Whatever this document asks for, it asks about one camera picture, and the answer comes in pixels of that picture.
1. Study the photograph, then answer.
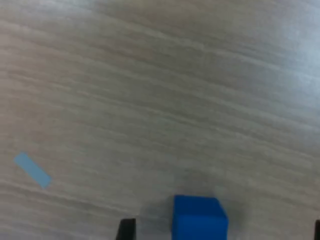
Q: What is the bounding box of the blue cube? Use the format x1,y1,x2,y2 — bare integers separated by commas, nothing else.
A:
171,194,229,240

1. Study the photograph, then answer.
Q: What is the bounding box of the blue tape piece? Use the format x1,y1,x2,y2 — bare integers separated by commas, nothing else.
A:
13,151,53,190

